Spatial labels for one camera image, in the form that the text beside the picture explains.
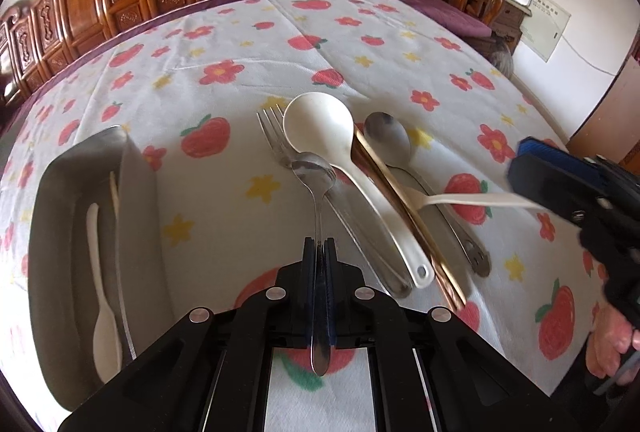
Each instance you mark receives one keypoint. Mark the purple seat cushion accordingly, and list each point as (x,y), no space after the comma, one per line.
(445,9)

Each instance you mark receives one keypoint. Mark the metal fork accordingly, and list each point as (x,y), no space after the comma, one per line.
(272,132)

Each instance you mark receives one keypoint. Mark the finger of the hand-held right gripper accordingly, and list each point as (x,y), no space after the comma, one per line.
(545,184)
(540,147)

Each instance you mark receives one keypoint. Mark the gold chopstick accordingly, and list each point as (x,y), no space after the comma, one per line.
(385,197)
(400,199)

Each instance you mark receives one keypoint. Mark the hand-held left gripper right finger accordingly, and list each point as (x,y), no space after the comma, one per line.
(330,264)

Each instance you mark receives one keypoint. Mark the large white plastic spoon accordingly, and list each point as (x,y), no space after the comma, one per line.
(317,124)

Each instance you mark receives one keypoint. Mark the stainless steel tray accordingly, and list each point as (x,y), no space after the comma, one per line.
(65,212)

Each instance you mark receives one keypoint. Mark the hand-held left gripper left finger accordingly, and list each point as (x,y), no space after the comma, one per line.
(308,264)

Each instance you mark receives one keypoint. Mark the grey plastic bag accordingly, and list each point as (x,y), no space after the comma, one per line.
(502,62)

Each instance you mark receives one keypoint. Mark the small metal spoon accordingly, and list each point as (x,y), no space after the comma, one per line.
(314,173)

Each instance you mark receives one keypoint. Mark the thin white plastic spoon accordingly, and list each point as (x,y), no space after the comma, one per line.
(475,199)
(106,337)

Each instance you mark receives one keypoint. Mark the person's right hand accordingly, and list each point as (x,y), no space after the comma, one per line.
(610,342)

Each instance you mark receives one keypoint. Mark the brown wooden board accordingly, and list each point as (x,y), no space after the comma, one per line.
(612,117)

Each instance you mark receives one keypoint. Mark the floral strawberry tablecloth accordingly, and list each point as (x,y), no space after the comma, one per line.
(235,57)

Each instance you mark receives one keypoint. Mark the white wall panel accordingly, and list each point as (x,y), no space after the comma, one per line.
(545,32)

